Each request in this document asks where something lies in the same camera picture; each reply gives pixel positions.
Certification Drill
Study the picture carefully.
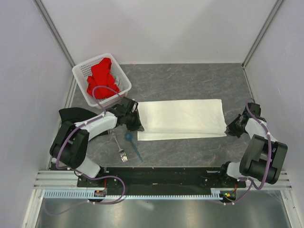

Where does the white cloth napkin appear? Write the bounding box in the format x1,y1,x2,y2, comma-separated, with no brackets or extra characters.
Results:
137,99,226,141

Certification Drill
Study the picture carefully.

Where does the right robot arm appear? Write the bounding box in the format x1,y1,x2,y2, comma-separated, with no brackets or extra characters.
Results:
217,100,288,189

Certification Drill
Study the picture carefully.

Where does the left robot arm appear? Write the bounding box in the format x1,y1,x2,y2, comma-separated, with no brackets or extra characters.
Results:
50,97,144,187

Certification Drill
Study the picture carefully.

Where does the blue plastic spoon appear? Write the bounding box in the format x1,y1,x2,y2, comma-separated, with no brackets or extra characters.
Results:
124,132,143,162

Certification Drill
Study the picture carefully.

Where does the silver metal fork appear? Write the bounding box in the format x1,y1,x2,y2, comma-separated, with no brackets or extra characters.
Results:
110,130,128,162

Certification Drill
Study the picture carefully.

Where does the grey cloth in basket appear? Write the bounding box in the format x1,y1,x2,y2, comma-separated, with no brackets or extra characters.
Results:
113,74,122,88

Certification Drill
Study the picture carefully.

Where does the red cloth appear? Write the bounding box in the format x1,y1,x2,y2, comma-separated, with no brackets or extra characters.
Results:
86,57,120,99

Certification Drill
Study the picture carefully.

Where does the black cloth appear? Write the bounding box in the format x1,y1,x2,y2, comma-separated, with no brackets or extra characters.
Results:
58,107,112,137

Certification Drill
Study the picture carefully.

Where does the white plastic basket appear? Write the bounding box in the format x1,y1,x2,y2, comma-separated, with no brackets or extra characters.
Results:
72,53,132,108

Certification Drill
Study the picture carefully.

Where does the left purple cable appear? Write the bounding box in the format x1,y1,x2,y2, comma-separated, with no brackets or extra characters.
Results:
44,85,128,217

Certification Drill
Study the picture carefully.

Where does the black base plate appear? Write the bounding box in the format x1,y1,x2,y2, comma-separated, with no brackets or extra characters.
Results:
77,167,246,196

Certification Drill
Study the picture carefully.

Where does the slotted cable duct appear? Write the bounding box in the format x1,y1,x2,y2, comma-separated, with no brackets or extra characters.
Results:
44,189,224,200

